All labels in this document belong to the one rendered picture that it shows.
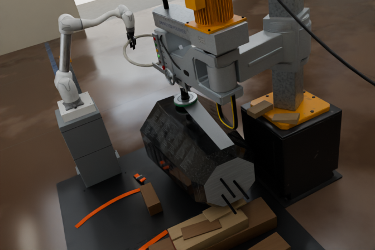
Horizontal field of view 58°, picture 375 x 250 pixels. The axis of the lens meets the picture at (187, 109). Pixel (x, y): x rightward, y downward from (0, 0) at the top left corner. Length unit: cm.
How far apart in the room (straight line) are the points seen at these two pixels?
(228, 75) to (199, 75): 30
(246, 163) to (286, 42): 92
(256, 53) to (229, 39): 36
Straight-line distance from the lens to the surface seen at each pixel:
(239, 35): 211
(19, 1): 914
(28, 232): 373
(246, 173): 262
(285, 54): 259
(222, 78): 224
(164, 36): 268
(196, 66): 243
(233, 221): 276
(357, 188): 339
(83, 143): 351
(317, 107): 294
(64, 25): 328
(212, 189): 254
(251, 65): 236
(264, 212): 293
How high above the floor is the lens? 238
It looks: 31 degrees down
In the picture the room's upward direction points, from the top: 12 degrees counter-clockwise
